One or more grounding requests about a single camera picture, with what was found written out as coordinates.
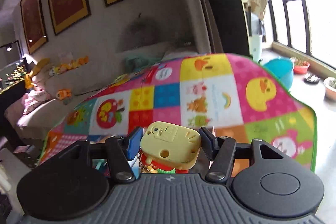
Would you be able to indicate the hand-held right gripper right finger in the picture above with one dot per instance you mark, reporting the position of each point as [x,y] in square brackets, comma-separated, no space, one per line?
[206,144]

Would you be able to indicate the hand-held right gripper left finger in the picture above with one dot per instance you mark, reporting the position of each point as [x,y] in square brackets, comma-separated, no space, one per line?
[134,143]

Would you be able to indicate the yellow plastic toy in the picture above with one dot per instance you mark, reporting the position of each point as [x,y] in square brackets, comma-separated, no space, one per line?
[170,145]

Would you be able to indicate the colourful printed play mat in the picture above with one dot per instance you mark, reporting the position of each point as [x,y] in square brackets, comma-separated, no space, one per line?
[168,98]

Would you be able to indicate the beige sofa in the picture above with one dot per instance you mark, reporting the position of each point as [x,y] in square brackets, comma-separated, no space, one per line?
[86,82]

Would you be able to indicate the green cloth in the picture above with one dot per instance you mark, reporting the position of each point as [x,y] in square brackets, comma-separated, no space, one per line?
[139,62]

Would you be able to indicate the orange fish plush toy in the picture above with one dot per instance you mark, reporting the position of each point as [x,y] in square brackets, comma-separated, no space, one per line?
[63,94]

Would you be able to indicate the teal plastic basin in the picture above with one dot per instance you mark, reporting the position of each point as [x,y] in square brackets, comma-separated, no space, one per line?
[281,71]

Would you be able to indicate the pink cloth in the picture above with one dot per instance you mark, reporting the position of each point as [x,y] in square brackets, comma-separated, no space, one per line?
[35,100]

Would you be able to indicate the white bin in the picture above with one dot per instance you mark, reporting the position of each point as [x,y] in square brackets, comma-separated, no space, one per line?
[255,48]

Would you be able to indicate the yellow plush toy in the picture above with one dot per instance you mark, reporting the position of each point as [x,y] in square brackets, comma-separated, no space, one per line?
[36,70]

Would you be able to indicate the orange plant pot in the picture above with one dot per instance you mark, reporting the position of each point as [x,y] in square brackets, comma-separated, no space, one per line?
[301,66]

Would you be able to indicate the dark round dish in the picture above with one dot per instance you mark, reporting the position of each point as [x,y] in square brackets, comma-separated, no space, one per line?
[311,78]

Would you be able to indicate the white plant pot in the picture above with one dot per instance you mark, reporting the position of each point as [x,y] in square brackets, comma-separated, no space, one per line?
[330,88]

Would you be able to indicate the dark curtain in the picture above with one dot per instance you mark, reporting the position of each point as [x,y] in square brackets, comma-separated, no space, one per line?
[223,3]

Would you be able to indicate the brown cardboard piece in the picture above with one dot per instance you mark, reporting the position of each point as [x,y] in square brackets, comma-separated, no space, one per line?
[257,2]

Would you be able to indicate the small gold framed picture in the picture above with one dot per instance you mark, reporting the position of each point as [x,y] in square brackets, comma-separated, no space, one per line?
[32,19]

